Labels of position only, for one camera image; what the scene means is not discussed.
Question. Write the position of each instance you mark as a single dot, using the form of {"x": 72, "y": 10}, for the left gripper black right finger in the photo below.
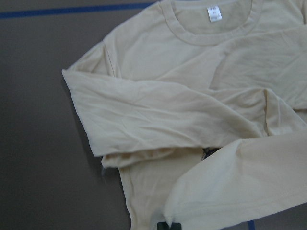
{"x": 175, "y": 226}

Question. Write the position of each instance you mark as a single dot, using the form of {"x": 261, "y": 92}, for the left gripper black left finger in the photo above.
{"x": 162, "y": 226}

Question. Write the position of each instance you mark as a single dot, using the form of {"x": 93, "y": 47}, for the beige long-sleeve printed shirt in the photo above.
{"x": 202, "y": 106}

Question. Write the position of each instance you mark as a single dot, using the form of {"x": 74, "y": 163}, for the brown paper table cover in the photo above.
{"x": 49, "y": 177}

